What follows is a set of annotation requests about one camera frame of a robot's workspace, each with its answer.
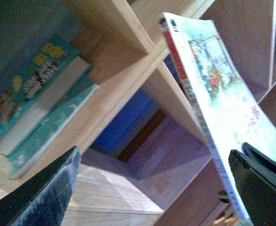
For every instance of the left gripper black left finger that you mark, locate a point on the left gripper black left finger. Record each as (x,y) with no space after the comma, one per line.
(44,198)

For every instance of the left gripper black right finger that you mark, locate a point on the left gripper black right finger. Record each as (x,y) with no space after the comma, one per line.
(256,186)

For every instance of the white illustrated book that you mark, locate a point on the white illustrated book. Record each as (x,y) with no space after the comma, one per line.
(226,110)

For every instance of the light wooden shelf unit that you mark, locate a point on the light wooden shelf unit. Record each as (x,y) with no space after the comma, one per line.
(174,183)

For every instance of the green thin book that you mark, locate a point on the green thin book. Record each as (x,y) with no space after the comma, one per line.
(37,142)

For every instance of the teal cartoon cover book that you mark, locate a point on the teal cartoon cover book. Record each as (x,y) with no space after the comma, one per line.
(29,94)

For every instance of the blue book in cubby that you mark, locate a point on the blue book in cubby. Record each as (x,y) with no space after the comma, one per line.
(126,125)

